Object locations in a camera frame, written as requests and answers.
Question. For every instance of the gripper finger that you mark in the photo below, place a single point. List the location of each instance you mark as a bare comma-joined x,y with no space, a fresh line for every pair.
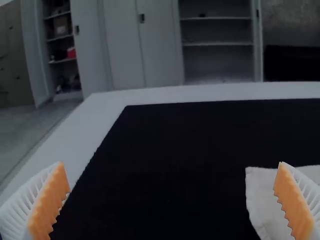
295,205
42,205

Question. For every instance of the pale towel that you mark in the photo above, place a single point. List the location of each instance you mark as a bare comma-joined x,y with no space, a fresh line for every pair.
260,195

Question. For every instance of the black mat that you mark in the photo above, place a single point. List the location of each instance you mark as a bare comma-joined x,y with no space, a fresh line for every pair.
175,162

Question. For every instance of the black crate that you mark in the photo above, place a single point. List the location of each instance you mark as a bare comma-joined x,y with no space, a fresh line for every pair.
292,65

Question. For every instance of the red box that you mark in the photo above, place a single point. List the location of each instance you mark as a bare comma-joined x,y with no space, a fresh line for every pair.
71,53

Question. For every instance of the grey cupboard with clutter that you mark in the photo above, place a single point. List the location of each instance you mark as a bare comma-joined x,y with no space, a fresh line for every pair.
32,50

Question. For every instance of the brown drawer cabinet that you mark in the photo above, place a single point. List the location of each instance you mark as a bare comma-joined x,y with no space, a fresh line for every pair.
12,50

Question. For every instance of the grey cupboard with bare shelves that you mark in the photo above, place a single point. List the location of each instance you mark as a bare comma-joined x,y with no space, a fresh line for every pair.
217,65

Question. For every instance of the cardboard box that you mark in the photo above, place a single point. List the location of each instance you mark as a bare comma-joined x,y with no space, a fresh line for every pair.
60,26

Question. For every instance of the grey cupboard with shut doors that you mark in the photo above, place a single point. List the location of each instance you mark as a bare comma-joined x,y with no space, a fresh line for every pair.
155,50

